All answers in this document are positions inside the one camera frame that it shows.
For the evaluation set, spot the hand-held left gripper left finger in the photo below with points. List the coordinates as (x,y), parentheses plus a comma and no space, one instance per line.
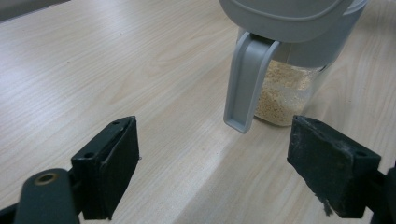
(109,168)

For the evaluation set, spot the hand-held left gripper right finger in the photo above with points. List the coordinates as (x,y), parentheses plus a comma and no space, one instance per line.
(330,168)

